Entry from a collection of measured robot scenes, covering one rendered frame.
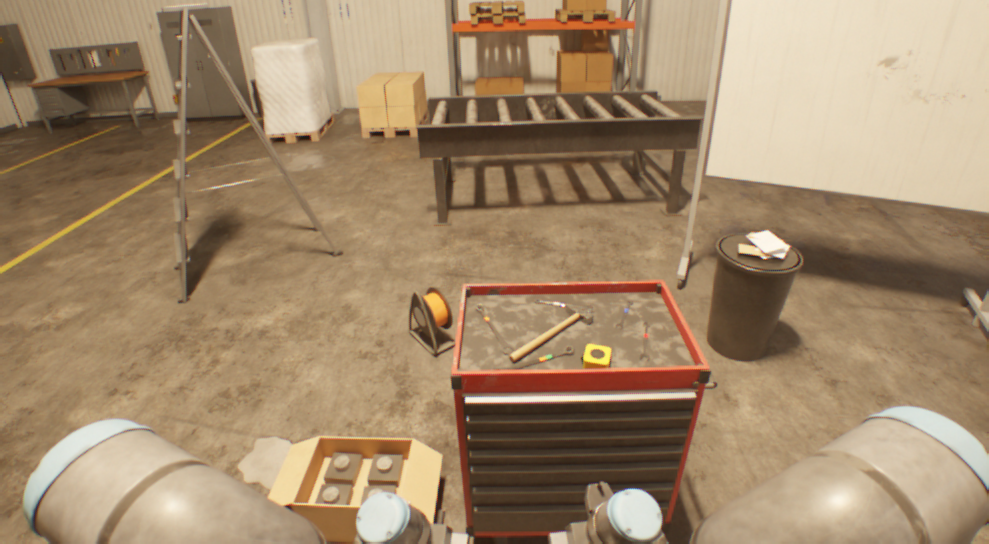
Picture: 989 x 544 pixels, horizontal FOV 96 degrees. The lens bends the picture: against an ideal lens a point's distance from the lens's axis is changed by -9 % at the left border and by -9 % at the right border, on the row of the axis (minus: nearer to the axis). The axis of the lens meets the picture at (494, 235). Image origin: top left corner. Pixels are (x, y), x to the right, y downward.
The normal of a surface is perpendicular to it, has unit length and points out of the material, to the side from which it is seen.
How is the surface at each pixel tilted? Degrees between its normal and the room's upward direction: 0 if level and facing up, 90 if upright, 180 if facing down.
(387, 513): 19
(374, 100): 90
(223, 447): 0
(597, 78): 90
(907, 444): 5
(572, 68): 90
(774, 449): 0
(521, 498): 90
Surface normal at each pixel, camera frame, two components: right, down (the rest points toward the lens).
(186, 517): 0.43, -0.70
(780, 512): -0.63, -0.72
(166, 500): 0.23, -0.84
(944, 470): 0.13, -0.66
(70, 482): -0.18, -0.65
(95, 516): -0.26, -0.48
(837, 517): -0.46, -0.63
